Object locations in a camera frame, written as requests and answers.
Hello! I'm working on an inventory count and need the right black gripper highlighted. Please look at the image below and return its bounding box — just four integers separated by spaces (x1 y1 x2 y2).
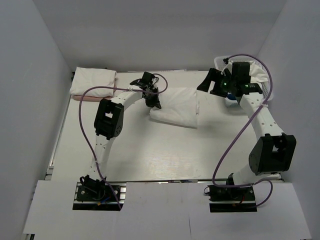
197 68 237 98

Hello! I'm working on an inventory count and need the white cartoon print t-shirt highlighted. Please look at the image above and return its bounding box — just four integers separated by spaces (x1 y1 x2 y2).
149 87 200 129

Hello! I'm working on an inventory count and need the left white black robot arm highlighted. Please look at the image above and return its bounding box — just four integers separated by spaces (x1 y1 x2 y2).
87 87 161 181

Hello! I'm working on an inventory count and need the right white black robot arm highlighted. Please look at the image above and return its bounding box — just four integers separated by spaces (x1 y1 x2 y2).
197 62 297 200

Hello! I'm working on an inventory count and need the blue t-shirt in basket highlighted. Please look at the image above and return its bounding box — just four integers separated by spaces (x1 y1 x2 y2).
226 93 237 101

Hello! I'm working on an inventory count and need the crumpled white t-shirt in basket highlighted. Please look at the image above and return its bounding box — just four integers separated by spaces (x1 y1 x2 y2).
223 59 270 83

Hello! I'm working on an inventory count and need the white plastic laundry basket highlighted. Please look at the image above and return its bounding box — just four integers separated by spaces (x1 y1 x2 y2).
214 54 273 101

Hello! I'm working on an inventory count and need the folded white t-shirt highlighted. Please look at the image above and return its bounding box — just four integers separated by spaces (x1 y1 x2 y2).
69 67 117 98

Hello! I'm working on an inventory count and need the folded pink t-shirt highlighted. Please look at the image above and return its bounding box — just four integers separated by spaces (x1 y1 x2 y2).
69 77 116 102

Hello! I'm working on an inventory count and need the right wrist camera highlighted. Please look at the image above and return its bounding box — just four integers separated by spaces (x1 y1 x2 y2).
222 62 263 95

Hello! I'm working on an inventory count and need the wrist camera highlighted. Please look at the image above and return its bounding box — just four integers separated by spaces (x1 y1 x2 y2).
222 62 263 95
129 71 159 91

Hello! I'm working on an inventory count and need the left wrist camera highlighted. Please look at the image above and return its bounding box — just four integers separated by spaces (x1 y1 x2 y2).
129 71 159 91

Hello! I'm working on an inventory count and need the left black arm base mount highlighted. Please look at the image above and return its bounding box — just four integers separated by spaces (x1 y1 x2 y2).
72 175 126 212

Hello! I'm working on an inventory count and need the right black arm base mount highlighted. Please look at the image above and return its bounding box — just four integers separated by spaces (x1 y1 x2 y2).
203 185 257 213

